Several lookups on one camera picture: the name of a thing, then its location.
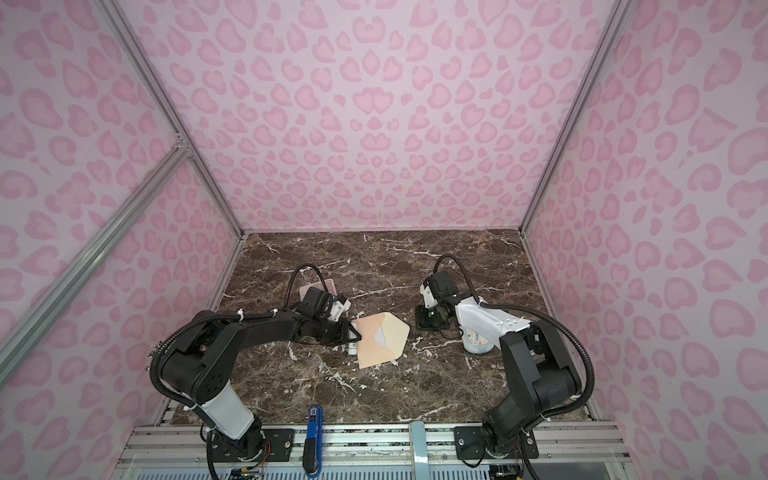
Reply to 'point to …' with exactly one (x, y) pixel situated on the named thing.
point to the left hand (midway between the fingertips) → (360, 335)
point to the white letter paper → (379, 337)
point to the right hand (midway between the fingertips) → (417, 321)
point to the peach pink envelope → (370, 353)
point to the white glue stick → (352, 348)
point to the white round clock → (475, 341)
